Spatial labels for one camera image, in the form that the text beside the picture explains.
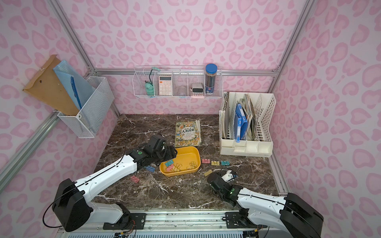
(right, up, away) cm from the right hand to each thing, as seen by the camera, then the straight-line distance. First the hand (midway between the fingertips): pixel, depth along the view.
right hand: (207, 174), depth 85 cm
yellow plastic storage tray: (-12, +5, +12) cm, 18 cm away
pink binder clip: (-1, +6, +7) cm, 9 cm away
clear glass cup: (-16, +50, +11) cm, 53 cm away
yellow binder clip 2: (0, 0, +3) cm, 3 cm away
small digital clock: (-6, +49, +4) cm, 50 cm away
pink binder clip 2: (-42, -3, 0) cm, 42 cm away
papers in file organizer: (+25, +43, +7) cm, 50 cm away
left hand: (-19, +14, -3) cm, 24 cm away
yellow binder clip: (+5, +5, +6) cm, 9 cm away
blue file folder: (+19, +29, +1) cm, 35 cm away
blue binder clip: (-34, +2, +4) cm, 34 cm away
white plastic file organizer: (+39, +42, +14) cm, 59 cm away
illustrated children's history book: (-12, +22, +22) cm, 33 cm away
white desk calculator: (-26, +54, +10) cm, 61 cm away
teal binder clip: (+12, +5, +7) cm, 14 cm away
